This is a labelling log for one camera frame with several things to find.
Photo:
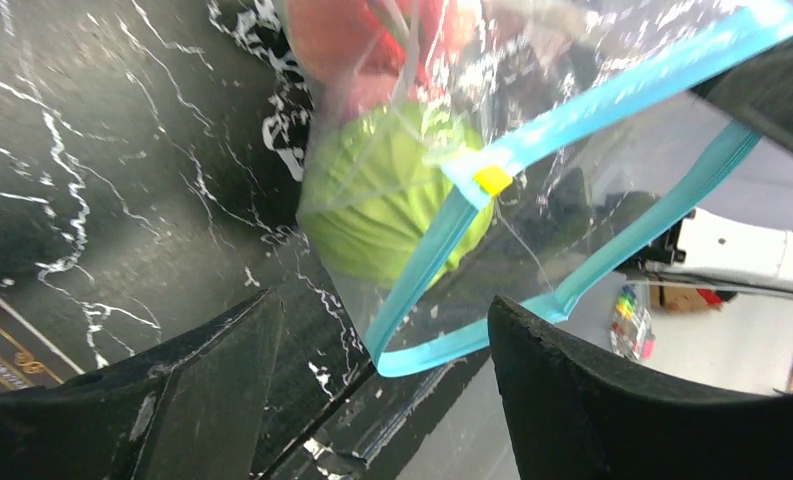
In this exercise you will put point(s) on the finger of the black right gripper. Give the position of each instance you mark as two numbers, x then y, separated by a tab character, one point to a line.
758	93

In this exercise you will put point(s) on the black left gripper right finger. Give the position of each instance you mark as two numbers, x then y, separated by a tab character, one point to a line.
577	411

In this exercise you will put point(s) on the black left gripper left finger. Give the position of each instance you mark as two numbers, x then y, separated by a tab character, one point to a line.
189	408

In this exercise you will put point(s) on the clear zip top bag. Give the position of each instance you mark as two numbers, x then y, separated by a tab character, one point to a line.
592	140

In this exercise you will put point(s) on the green toy cabbage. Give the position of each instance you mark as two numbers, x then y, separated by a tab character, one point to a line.
373	186

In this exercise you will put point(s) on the toy watermelon slice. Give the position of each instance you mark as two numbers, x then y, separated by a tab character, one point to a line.
331	38

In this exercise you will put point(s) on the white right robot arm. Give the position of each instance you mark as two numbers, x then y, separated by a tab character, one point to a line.
739	236

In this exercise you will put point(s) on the three days to see book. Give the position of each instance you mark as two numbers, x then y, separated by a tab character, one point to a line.
28	358

